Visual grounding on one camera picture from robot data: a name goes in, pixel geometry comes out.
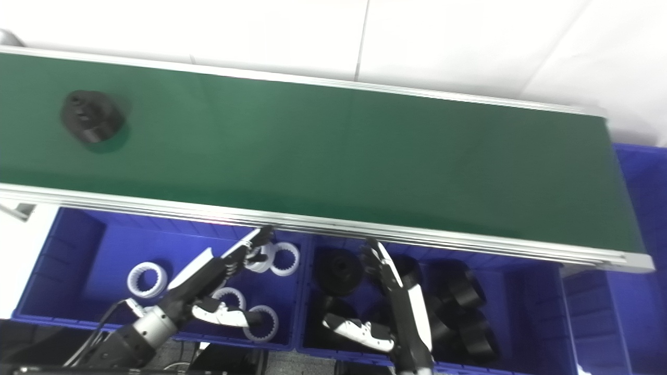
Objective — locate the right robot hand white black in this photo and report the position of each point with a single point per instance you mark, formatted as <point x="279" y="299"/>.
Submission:
<point x="404" y="307"/>

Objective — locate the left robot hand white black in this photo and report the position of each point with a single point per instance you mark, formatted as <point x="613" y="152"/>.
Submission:
<point x="200" y="281"/>

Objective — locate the black round flanged part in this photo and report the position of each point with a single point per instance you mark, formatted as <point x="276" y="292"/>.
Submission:
<point x="333" y="304"/>
<point x="477" y="341"/>
<point x="461" y="291"/>
<point x="93" y="115"/>
<point x="341" y="271"/>

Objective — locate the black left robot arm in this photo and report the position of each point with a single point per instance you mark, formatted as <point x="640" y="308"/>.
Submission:
<point x="122" y="346"/>

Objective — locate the green conveyor belt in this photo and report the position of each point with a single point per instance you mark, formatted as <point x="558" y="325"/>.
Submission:
<point x="365" y="229"/>
<point x="333" y="156"/>

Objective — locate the blue bin with white rings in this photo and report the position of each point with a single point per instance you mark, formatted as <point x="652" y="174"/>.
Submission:
<point x="104" y="250"/>

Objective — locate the blue bin with black parts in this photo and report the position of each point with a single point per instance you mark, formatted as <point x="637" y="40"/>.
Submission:
<point x="521" y="312"/>

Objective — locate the large empty blue bin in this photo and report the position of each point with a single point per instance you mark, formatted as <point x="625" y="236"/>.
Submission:
<point x="643" y="219"/>

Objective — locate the grey conveyor leg bracket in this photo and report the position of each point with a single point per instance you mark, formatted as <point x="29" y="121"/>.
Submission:
<point x="18" y="211"/>

